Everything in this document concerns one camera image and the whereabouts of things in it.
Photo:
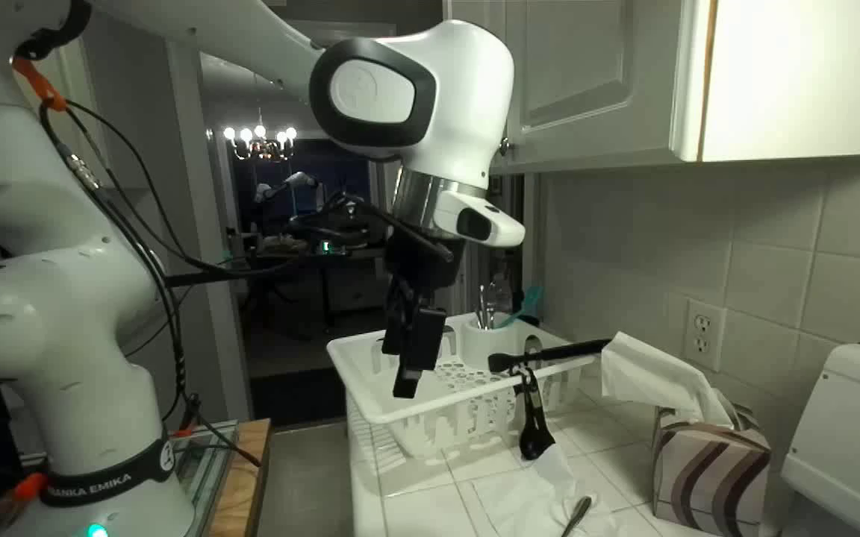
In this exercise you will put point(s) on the white upper cabinets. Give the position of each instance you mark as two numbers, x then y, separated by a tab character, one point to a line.
676	83

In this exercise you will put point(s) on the white gas stove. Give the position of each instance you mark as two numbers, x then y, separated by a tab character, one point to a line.
822	462

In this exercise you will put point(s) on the white plastic dish rack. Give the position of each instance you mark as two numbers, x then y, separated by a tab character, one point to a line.
457	411

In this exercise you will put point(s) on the striped tissue box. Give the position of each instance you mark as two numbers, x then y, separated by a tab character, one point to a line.
707	478

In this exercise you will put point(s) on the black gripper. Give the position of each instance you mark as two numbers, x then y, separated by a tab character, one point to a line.
418	272

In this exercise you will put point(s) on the black ladle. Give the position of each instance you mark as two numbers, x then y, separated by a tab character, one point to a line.
536	435

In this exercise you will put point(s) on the metal spoon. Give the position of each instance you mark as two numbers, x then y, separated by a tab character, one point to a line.
577	515

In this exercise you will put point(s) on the wooden table edge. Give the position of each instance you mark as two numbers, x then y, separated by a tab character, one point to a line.
239	494

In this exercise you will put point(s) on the lit chandelier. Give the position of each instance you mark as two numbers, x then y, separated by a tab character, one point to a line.
259	145

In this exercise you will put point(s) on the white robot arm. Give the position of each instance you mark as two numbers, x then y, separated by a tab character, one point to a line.
68	281

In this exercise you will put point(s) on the white wall outlet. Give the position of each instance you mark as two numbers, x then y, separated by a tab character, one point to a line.
703	335

